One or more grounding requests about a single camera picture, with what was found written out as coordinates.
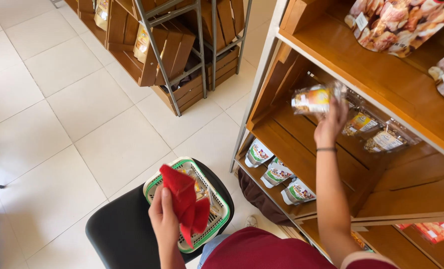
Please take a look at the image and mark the person's left hand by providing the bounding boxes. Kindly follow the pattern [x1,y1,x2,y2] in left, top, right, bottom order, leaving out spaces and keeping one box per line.
[149,186,182,246]

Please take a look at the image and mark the red snack packets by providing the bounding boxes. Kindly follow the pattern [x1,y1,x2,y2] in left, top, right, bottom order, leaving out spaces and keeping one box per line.
[396,221,444,244]

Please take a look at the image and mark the person's blue jeans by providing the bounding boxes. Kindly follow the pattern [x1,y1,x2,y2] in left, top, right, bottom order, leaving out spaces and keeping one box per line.
[197,234,231,269]

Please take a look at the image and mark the clear orange label snack packet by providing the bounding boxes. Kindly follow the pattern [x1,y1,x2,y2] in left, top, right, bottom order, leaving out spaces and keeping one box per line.
[291,81,348,115]

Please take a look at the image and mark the person's maroon shirt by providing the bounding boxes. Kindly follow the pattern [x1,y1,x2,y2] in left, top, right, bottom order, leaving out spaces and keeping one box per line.
[201,227,400,269]

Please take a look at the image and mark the clear nut packet yellow label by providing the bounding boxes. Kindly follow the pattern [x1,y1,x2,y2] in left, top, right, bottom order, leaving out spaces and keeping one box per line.
[342,108,385,137]

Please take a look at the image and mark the clear nut packet white label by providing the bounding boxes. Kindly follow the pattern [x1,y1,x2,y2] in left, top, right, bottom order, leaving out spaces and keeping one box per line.
[364,120,421,154]

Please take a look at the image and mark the red cloth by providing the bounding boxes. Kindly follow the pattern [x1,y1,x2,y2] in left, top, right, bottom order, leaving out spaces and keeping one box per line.
[159,164,210,249]

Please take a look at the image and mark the yellow green snack packet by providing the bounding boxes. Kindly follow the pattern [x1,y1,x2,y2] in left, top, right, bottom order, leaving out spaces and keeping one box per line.
[351,231,374,253]

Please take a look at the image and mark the white green plastic basket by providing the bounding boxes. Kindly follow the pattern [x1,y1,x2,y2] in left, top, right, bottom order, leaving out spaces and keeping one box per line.
[143,157,231,254]

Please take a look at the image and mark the wooden crate rack metal frame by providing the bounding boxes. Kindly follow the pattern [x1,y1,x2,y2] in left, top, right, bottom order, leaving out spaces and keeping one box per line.
[63,0,253,117]

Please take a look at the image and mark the person's right hand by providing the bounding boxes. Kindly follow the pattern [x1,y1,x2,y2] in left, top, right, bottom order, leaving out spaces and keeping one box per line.
[313,98,350,150]

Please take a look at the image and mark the wooden shelf unit metal frame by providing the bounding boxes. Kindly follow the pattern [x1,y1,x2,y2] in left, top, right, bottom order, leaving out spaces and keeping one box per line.
[229,0,444,269]

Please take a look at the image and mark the black chair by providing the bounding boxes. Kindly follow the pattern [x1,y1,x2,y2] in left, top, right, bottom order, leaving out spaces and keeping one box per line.
[85,159,235,269]

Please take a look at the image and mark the dark brown bag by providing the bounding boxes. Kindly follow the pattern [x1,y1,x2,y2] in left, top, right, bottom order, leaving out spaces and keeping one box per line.
[238,167,293,227]

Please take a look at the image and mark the clear yellow snack packets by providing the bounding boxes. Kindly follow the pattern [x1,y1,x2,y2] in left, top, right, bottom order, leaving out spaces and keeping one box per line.
[177,168,219,216]

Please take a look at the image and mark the white green snack pouch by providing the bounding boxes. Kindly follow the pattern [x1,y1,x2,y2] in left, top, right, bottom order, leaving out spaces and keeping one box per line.
[280,178,316,205]
[244,139,275,168]
[260,157,294,188]

